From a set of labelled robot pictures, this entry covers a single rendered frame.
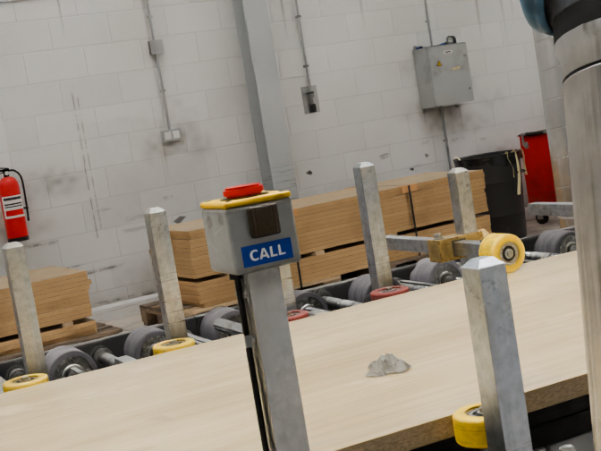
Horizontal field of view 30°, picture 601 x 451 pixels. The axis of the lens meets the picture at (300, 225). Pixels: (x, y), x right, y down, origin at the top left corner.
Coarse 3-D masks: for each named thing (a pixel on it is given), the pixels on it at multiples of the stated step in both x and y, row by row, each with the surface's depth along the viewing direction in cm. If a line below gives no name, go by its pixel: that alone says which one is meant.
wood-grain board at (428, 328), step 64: (576, 256) 236; (320, 320) 211; (384, 320) 201; (448, 320) 192; (576, 320) 176; (64, 384) 192; (128, 384) 184; (192, 384) 176; (320, 384) 163; (384, 384) 157; (448, 384) 151; (576, 384) 145; (0, 448) 156; (64, 448) 150; (128, 448) 145; (192, 448) 141; (256, 448) 136; (320, 448) 132; (384, 448) 133
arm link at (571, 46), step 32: (544, 0) 62; (576, 0) 59; (544, 32) 65; (576, 32) 59; (576, 64) 60; (576, 96) 60; (576, 128) 60; (576, 160) 60; (576, 192) 60; (576, 224) 61
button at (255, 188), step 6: (234, 186) 110; (240, 186) 108; (246, 186) 108; (252, 186) 108; (258, 186) 108; (228, 192) 108; (234, 192) 108; (240, 192) 107; (246, 192) 107; (252, 192) 108; (258, 192) 109; (228, 198) 108
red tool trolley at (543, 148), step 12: (528, 132) 951; (540, 132) 939; (528, 144) 959; (540, 144) 948; (528, 156) 962; (540, 156) 950; (528, 168) 965; (540, 168) 953; (528, 180) 967; (540, 180) 955; (552, 180) 945; (528, 192) 970; (540, 192) 958; (552, 192) 947; (540, 216) 970
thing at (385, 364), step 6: (390, 354) 166; (378, 360) 163; (384, 360) 165; (390, 360) 165; (396, 360) 164; (402, 360) 163; (372, 366) 166; (378, 366) 162; (384, 366) 163; (390, 366) 164; (396, 366) 163; (402, 366) 162; (408, 366) 163; (372, 372) 163; (378, 372) 162; (384, 372) 162; (390, 372) 162
